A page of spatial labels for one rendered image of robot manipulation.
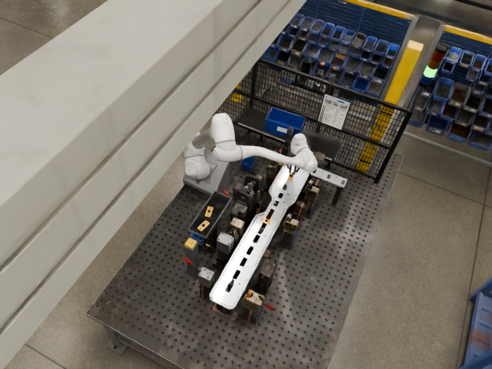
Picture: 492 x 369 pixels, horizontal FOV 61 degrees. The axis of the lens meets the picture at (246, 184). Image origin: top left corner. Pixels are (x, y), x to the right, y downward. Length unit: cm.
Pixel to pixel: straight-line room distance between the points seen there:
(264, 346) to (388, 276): 169
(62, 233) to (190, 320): 279
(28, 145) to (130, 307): 290
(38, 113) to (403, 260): 424
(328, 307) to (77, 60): 297
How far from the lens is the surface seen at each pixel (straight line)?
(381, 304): 412
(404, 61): 316
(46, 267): 29
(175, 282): 317
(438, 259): 457
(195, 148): 325
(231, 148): 276
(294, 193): 325
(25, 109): 28
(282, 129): 355
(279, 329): 306
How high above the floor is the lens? 357
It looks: 52 degrees down
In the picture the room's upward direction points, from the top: 6 degrees clockwise
